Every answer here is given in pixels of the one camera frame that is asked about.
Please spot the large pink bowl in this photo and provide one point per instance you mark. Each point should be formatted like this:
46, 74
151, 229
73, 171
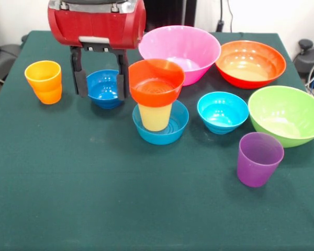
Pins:
183, 52

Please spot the yellow plastic cup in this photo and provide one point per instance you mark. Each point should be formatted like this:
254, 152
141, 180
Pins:
154, 120

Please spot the large red-orange bowl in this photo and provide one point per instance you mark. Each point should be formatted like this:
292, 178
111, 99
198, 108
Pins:
251, 65

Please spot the purple plastic cup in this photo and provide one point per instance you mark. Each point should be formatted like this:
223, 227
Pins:
256, 170

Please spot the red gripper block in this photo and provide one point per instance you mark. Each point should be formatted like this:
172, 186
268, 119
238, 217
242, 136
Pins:
99, 28

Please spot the small dark blue bowl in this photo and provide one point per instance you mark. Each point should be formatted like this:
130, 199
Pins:
102, 89

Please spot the small cyan bowl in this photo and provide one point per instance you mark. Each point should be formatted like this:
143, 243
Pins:
222, 120

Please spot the small orange bowl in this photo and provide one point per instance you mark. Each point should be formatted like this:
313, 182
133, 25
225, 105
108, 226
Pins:
154, 99

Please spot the large lime green bowl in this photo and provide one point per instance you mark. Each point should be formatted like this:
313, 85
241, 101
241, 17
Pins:
282, 117

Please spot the orange plastic cup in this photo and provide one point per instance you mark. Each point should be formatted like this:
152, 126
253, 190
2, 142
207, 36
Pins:
45, 89

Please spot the dark green table cloth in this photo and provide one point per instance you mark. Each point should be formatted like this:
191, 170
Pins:
146, 196

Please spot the medium blue bowl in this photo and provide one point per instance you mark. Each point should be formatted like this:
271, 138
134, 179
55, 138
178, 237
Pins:
180, 123

